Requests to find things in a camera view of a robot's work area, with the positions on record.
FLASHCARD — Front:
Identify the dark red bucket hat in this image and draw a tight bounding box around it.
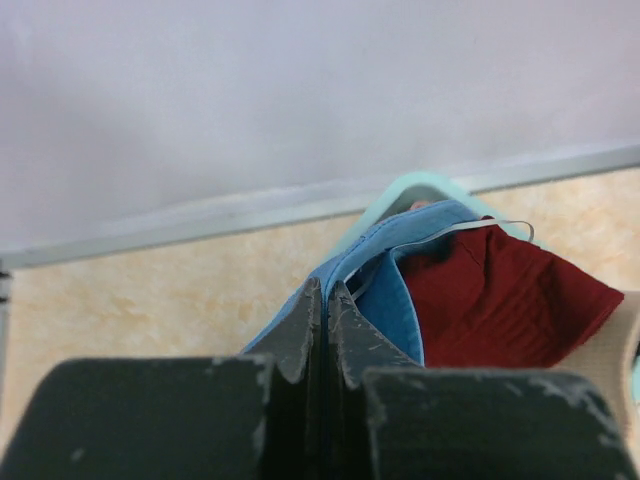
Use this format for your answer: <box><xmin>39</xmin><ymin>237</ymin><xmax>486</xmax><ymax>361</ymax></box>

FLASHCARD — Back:
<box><xmin>400</xmin><ymin>226</ymin><xmax>624</xmax><ymax>368</ymax></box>

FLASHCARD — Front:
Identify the light teal plastic bin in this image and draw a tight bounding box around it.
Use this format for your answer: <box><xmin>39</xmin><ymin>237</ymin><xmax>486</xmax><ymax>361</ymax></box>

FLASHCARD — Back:
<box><xmin>320</xmin><ymin>173</ymin><xmax>639</xmax><ymax>406</ymax></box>

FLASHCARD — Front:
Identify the beige bucket hat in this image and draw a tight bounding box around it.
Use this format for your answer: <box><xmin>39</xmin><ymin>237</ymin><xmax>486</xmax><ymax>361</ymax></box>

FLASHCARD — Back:
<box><xmin>554</xmin><ymin>291</ymin><xmax>639</xmax><ymax>447</ymax></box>

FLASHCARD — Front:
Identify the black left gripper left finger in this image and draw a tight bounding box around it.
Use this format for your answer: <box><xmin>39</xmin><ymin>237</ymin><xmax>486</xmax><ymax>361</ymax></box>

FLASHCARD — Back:
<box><xmin>1</xmin><ymin>280</ymin><xmax>321</xmax><ymax>479</ymax></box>

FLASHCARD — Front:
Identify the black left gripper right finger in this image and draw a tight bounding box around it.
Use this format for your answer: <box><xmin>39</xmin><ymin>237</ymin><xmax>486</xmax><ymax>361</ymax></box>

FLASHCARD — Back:
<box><xmin>328</xmin><ymin>284</ymin><xmax>639</xmax><ymax>479</ymax></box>

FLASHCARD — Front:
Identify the blue bucket hat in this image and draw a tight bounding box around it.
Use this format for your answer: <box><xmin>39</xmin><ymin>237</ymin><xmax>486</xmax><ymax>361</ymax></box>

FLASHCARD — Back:
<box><xmin>238</xmin><ymin>199</ymin><xmax>482</xmax><ymax>367</ymax></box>

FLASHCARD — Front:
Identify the pink bucket hat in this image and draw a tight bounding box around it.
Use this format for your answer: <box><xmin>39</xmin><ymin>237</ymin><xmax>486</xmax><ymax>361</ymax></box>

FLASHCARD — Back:
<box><xmin>409</xmin><ymin>200</ymin><xmax>430</xmax><ymax>210</ymax></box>

